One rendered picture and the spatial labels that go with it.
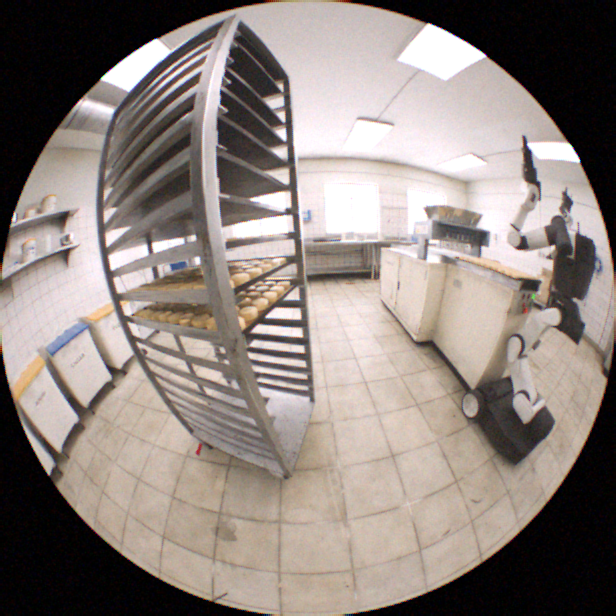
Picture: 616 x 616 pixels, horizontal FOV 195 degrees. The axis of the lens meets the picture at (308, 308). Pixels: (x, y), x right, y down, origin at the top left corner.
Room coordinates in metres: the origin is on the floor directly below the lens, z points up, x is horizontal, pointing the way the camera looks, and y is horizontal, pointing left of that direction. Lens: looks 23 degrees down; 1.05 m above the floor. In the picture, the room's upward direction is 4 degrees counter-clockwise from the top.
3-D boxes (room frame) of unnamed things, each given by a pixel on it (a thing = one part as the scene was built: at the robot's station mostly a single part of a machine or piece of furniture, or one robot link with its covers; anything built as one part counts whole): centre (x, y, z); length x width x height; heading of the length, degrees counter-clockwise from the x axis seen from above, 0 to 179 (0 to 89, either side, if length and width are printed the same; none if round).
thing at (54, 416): (-0.14, 2.33, 0.38); 0.64 x 0.54 x 0.77; 91
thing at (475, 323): (0.85, -1.33, 0.45); 0.70 x 0.34 x 0.90; 175
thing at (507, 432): (0.15, -1.26, 0.19); 0.64 x 0.52 x 0.33; 174
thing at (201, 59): (0.38, 0.43, 1.59); 0.64 x 0.03 x 0.03; 74
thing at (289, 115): (0.70, 0.01, 0.97); 0.03 x 0.03 x 1.70; 74
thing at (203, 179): (0.26, 0.14, 0.97); 0.03 x 0.03 x 1.70; 74
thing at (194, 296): (0.38, 0.43, 0.96); 0.64 x 0.03 x 0.03; 74
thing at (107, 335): (1.16, 2.34, 0.38); 0.64 x 0.54 x 0.77; 88
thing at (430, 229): (1.36, -1.38, 1.01); 0.72 x 0.33 x 0.34; 85
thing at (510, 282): (1.48, -1.24, 0.87); 2.01 x 0.03 x 0.07; 175
